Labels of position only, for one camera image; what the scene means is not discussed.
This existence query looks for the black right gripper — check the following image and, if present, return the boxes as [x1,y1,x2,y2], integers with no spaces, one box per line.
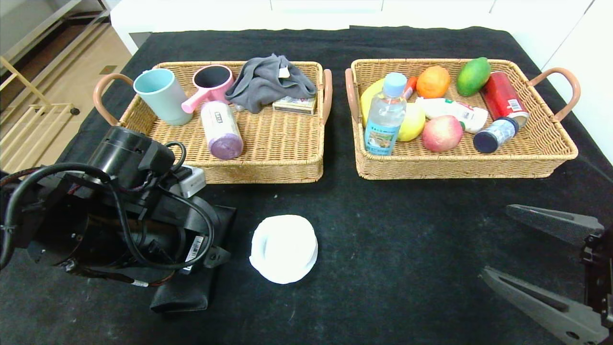
[478,204,613,345]

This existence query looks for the black braided cable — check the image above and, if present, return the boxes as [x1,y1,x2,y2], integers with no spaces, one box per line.
[66,261,179,288]

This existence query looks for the white round lid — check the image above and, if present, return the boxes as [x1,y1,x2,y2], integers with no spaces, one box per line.
[249,215,318,285]

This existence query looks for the red soda can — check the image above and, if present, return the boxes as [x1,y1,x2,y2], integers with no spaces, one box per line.
[480,71,530,129]

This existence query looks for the green mango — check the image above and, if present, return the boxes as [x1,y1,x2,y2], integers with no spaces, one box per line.
[456,57,491,97]

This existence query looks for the black table cloth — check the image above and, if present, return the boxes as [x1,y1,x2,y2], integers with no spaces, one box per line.
[0,26,613,345]

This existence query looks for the wicker basket brown handles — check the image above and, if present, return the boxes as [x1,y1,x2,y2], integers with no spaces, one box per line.
[92,60,333,186]
[345,57,581,181]

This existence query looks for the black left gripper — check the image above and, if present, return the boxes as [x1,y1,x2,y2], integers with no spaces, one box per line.
[174,224,232,276]

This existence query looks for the grey cloth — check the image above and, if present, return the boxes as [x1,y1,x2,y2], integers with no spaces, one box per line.
[225,54,318,114]

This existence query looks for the small bottle blue lid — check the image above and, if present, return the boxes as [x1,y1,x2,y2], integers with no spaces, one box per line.
[473,117,520,154]

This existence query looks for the yellow banana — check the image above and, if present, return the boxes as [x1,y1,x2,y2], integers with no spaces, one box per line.
[360,78,385,127]

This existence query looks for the light blue plastic cup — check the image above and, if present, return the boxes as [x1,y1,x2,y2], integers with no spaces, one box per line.
[133,68,193,127]

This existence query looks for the orange fruit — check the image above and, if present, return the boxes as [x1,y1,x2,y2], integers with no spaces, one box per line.
[416,66,451,99]

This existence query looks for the water bottle blue cap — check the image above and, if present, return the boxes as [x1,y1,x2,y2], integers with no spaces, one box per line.
[364,72,408,156]

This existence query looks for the grey metal shelf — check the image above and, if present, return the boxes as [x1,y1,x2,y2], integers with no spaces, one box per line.
[0,0,110,63]

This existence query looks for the red pink peach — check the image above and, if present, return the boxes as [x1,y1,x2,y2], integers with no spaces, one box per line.
[421,115,464,153]

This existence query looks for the yellow lemon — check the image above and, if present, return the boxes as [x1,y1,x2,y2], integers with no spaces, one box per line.
[397,103,426,142]

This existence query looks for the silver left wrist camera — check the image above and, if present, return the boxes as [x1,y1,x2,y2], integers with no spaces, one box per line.
[169,165,207,198]

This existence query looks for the white yogurt bottle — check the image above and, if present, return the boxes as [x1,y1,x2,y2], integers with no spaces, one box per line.
[414,97,488,134]

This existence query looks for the small printed card box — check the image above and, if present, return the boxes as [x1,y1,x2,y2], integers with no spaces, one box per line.
[273,96,318,115]

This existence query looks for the black glasses case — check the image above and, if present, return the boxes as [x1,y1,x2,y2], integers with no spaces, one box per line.
[150,205,238,314]

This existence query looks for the black camera cable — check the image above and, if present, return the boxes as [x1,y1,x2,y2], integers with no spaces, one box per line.
[0,162,216,271]

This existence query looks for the pink mug with handle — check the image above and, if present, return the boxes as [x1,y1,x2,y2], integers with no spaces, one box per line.
[181,65,235,115]

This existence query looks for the pink purple cylinder bottle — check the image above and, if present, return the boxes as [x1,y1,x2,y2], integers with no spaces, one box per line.
[200,101,244,161]

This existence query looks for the beige wooden rack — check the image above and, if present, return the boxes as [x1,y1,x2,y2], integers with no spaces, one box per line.
[0,55,81,173]

